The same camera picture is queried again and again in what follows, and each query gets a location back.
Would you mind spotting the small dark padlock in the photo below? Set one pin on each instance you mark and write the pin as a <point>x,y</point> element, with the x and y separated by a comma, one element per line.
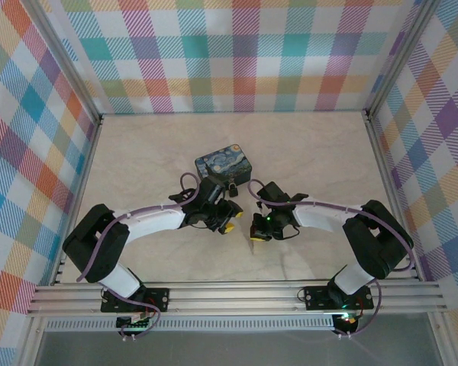
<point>233,190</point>

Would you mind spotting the starry night print tin box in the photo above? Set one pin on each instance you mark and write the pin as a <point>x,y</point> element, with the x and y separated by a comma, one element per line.
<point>223,160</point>

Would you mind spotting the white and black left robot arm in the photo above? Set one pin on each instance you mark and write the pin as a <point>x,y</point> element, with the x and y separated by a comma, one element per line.
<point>152,223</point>

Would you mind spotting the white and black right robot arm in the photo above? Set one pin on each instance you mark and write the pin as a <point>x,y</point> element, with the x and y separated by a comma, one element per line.
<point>317,219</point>

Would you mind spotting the black right circuit board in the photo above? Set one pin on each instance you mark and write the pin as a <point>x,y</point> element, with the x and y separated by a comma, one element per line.
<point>347,321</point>

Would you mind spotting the green left circuit board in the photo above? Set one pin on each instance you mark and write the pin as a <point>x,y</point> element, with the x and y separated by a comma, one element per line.
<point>133,324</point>

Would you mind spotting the aluminium mounting rail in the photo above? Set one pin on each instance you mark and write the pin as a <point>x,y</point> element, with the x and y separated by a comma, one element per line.
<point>233,297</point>

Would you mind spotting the aluminium table side rail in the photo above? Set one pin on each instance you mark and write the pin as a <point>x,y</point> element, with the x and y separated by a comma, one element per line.
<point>389,190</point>
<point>80,190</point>

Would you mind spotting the aluminium frame post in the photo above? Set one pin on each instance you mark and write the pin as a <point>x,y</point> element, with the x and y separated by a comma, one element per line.
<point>61,61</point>
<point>400,57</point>

